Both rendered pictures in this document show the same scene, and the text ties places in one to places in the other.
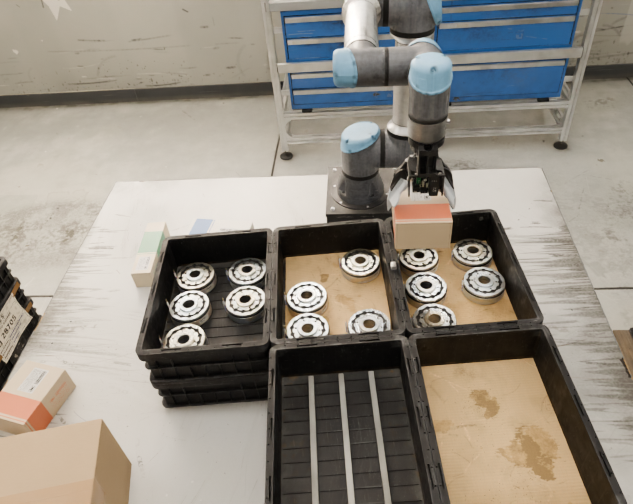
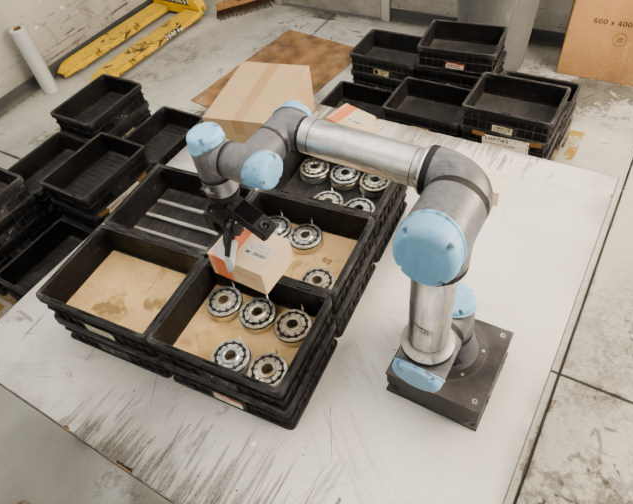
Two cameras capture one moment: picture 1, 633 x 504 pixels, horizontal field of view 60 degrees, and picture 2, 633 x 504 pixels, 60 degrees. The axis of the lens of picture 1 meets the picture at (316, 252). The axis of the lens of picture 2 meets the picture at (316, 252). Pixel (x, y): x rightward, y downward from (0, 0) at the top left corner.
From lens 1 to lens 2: 1.82 m
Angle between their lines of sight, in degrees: 75
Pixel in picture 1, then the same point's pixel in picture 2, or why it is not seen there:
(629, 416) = (99, 430)
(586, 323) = (177, 474)
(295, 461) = (201, 204)
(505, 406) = (142, 313)
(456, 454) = (142, 272)
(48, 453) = (269, 107)
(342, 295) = (299, 265)
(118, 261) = not seen: hidden behind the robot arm
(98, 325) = not seen: hidden behind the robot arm
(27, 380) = (358, 117)
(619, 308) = not seen: outside the picture
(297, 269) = (348, 247)
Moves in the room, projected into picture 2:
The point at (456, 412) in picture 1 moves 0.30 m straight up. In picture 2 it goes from (162, 285) to (124, 215)
